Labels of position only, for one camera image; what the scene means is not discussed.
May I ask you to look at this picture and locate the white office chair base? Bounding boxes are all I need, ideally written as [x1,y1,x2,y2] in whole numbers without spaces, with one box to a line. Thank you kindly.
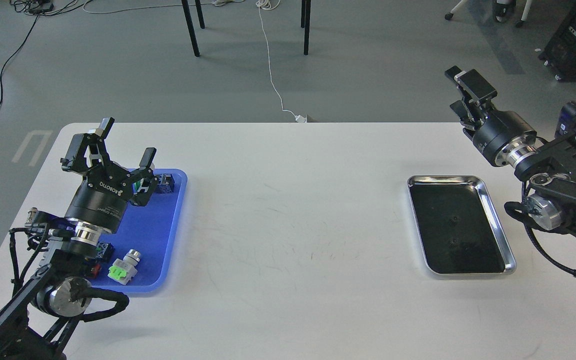
[444,0,534,28]

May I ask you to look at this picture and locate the blue plastic tray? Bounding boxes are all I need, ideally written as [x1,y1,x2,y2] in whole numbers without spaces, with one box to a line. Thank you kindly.
[90,168,188,294]

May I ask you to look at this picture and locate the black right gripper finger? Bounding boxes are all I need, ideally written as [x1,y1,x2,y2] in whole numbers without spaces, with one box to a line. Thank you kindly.
[445,66,498,113]
[450,100,482,138]

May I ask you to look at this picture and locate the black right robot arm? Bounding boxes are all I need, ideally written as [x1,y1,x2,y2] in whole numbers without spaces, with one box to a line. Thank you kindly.
[445,66,576,278]

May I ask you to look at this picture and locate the green black push button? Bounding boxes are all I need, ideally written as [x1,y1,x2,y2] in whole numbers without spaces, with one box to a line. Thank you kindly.
[132,173,175,194]

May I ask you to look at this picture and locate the white power cable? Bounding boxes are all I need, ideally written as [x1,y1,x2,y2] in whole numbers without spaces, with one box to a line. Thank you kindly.
[255,0,308,124]

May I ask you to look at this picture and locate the black red blue switch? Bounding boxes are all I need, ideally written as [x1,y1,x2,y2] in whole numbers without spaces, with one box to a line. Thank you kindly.
[84,242,115,280]

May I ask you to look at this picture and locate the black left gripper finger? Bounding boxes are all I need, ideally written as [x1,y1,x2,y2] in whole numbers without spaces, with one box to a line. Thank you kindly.
[125,147,158,207]
[61,117,116,181]

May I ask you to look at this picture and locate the white green push button switch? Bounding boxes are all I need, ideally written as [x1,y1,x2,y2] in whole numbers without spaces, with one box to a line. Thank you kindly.
[107,249,142,285]

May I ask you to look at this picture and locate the black table legs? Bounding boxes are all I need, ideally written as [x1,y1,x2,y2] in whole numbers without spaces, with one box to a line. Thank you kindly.
[180,0,312,58]

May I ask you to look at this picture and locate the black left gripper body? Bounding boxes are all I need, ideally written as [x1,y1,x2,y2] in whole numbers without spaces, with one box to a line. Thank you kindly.
[64,177,137,234]

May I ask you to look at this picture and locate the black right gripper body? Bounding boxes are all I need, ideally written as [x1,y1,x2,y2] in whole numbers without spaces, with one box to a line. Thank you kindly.
[471,111,537,168]

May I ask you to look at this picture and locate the silver metal tray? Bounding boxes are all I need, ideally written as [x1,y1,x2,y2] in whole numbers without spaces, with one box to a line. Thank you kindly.
[407,175,517,279]

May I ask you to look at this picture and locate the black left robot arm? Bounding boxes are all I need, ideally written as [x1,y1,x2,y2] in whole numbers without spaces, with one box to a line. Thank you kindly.
[0,117,158,360]

